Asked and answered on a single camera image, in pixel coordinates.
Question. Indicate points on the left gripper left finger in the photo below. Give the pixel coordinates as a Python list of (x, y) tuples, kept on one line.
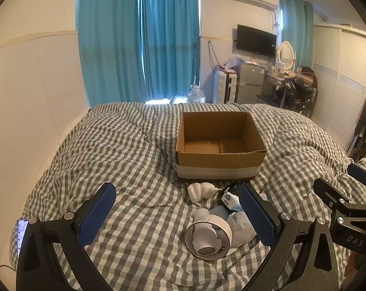
[(38, 266)]

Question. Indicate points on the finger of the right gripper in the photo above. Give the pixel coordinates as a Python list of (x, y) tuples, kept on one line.
[(357, 173), (329, 195)]

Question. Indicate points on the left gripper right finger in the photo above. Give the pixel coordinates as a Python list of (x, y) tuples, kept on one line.
[(315, 266)]

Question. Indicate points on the white hair dryer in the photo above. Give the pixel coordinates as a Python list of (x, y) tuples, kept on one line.
[(209, 237)]

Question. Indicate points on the white socks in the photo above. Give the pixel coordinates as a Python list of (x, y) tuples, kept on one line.
[(199, 191)]

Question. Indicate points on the white cloth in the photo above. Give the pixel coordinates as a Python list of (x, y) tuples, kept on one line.
[(242, 230)]

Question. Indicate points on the black pouch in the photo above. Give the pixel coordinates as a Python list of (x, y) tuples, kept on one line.
[(234, 187)]

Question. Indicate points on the smartphone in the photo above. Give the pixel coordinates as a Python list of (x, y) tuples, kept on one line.
[(21, 229)]

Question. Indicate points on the black bag pile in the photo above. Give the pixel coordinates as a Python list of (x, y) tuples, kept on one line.
[(297, 95)]

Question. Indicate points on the dressing desk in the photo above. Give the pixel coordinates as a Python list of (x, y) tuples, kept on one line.
[(270, 84)]

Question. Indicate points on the white louvered wardrobe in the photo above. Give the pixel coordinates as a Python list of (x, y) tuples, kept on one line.
[(339, 62)]

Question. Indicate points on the cardboard box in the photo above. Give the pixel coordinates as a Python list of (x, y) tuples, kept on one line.
[(223, 145)]

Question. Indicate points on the silver mini fridge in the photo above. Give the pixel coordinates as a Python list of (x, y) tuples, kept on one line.
[(249, 83)]

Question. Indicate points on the oval white mirror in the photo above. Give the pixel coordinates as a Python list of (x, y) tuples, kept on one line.
[(286, 56)]

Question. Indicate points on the white suitcase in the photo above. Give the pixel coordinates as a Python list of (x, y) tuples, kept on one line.
[(224, 87)]

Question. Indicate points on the large water bottle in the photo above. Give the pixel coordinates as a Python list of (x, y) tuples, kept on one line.
[(196, 95)]

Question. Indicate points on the blue curtain right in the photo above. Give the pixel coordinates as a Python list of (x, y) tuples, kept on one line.
[(298, 29)]

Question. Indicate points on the blue curtain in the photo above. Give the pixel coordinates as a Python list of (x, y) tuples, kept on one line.
[(138, 50), (298, 29)]

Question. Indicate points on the blue curtain left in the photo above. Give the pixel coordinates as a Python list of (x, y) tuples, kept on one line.
[(138, 50)]

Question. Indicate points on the black wall television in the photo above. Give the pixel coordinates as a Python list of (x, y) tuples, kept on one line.
[(256, 41)]

